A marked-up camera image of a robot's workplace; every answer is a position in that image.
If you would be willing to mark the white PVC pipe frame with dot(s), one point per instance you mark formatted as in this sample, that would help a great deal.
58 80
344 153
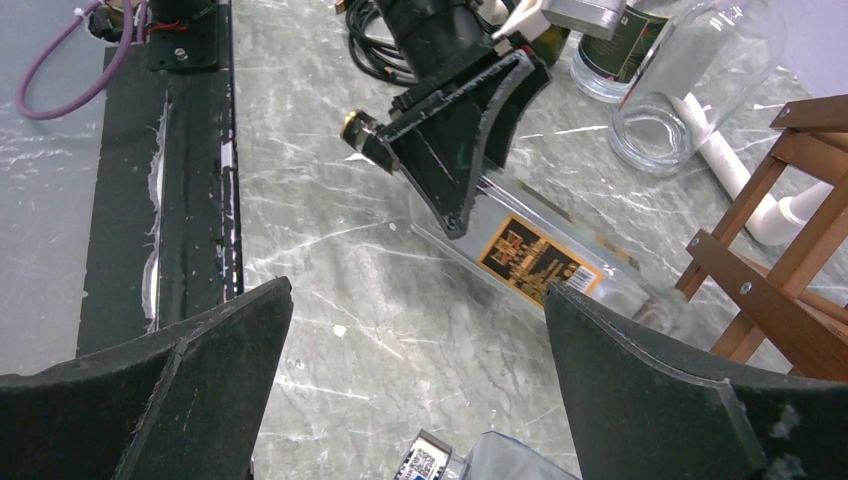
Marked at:
773 222

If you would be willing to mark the clear glass bottle white cap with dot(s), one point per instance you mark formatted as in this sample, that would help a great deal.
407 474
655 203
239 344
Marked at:
605 69

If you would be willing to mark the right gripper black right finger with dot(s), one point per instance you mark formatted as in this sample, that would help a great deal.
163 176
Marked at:
643 405

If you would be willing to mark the clear glass bottle silver cap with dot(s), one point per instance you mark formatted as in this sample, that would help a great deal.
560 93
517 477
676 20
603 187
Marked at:
702 68

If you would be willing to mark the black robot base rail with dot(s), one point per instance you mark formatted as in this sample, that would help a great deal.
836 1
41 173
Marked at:
165 238

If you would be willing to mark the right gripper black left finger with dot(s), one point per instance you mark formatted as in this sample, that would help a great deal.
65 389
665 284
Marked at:
183 402

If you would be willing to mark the dark green wine bottle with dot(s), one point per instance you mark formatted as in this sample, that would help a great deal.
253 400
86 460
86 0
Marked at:
549 45

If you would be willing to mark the brown wooden wine rack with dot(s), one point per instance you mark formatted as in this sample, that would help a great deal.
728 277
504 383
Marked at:
776 303

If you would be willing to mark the small clear bottle black cap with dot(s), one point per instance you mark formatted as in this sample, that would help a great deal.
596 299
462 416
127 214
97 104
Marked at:
518 241

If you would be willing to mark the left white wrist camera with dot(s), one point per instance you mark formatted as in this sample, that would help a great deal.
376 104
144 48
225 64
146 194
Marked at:
595 18

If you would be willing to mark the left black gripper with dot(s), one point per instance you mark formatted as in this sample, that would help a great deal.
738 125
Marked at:
466 103

